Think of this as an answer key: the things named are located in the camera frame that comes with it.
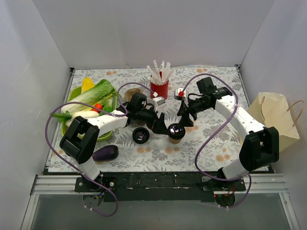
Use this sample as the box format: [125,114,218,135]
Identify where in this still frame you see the brown paper bag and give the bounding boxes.
[248,92,305,152]

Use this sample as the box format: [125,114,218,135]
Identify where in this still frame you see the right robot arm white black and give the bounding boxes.
[174,74,279,191]

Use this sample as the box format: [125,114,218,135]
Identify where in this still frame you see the white radish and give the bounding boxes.
[60,110,99,120]

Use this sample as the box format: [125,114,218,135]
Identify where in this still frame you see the red cup holder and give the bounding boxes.
[150,81,169,99]

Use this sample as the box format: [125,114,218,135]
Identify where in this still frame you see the black plastic cup lid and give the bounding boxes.
[168,123,186,140]

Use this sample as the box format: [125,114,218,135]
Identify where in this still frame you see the orange carrot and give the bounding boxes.
[92,103,103,113]

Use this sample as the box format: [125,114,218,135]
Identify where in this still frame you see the floral table mat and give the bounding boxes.
[47,66,269,173]

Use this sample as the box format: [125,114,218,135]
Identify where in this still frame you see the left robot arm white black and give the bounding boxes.
[59,92,169,192]

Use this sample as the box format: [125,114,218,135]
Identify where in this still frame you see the green leafy vegetables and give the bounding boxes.
[53,79,117,123]

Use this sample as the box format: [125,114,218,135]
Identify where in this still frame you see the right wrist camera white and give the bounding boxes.
[174,88,186,101]

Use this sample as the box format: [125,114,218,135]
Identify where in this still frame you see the spare black cup lid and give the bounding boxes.
[132,127,150,144]

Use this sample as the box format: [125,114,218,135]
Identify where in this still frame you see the brown paper coffee cup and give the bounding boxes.
[169,137,182,144]

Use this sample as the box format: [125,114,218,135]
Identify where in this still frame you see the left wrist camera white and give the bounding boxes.
[152,92,165,112]

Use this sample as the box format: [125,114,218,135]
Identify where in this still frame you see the brown cardboard cup carrier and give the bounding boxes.
[124,88,143,102]

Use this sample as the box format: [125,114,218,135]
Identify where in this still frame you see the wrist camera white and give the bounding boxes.
[174,88,186,101]
[152,92,165,112]

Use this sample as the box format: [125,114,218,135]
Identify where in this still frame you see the purple cable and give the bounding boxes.
[178,73,252,208]
[44,82,160,217]

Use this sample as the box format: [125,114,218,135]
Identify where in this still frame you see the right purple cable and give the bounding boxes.
[178,73,252,208]

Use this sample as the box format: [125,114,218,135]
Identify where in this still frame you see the green plastic basket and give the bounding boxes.
[61,86,118,142]

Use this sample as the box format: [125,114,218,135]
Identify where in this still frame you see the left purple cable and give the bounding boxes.
[44,82,160,217]

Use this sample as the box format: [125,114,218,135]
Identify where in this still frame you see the aluminium frame rail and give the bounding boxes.
[22,172,299,230]

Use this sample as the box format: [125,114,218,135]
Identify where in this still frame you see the purple eggplant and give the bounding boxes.
[92,145,119,162]

